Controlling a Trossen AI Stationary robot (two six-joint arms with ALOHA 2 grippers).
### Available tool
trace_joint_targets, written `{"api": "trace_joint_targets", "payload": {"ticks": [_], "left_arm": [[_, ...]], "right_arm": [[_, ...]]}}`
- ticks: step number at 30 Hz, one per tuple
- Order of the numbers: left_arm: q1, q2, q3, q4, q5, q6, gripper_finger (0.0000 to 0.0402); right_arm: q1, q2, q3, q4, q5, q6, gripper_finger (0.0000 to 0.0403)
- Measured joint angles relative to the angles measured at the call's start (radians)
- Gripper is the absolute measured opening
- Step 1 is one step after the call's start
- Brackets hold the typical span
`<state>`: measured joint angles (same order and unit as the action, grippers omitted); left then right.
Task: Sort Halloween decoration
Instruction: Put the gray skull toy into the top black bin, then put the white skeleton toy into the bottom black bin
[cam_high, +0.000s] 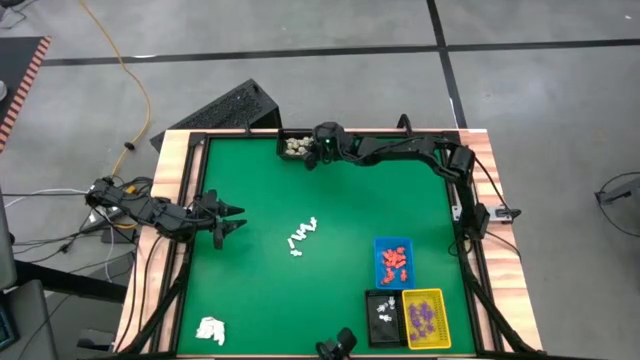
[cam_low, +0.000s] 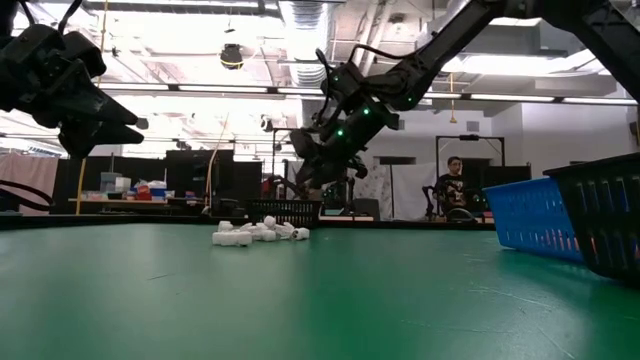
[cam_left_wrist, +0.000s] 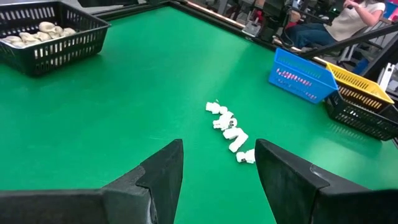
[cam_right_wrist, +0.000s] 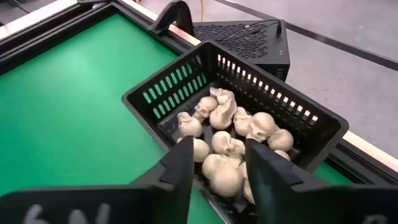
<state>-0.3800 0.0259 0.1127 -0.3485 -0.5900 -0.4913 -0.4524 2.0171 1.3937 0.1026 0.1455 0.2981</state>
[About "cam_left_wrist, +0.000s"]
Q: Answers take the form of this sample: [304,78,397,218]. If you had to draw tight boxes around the small gray box device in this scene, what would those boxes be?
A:
[242,21,262,38]

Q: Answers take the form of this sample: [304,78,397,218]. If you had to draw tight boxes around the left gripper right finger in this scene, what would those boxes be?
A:
[254,138,398,224]

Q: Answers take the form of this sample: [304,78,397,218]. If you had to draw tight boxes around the black rectangular plastic basket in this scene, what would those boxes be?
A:
[325,91,398,142]

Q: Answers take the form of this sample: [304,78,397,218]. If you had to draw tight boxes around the person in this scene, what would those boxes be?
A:
[284,0,387,49]

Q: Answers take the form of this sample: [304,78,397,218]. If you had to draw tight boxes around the blue storage box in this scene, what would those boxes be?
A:
[382,1,398,19]

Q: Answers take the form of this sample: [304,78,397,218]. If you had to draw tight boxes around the white plastic bottle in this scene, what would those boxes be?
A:
[377,62,396,91]

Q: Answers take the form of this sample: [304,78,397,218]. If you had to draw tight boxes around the blue plastic basket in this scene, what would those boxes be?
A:
[268,47,339,105]

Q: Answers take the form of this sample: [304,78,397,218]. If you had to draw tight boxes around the small black plastic basket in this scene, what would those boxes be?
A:
[0,1,111,77]

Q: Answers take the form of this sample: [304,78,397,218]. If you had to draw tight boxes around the black metal table frame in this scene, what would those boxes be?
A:
[77,0,398,82]

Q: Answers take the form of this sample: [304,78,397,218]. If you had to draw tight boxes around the yellow plastic basket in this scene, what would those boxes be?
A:
[325,62,395,113]

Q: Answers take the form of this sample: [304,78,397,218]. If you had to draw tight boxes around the green table mat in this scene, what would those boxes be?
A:
[0,6,398,224]

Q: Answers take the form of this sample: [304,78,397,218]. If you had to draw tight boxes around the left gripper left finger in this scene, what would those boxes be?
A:
[0,138,185,224]

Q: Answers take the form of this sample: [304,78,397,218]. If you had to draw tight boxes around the gray office chair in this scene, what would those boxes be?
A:
[338,17,398,63]

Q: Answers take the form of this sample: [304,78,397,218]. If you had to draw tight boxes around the white parts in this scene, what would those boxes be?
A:
[38,21,56,33]

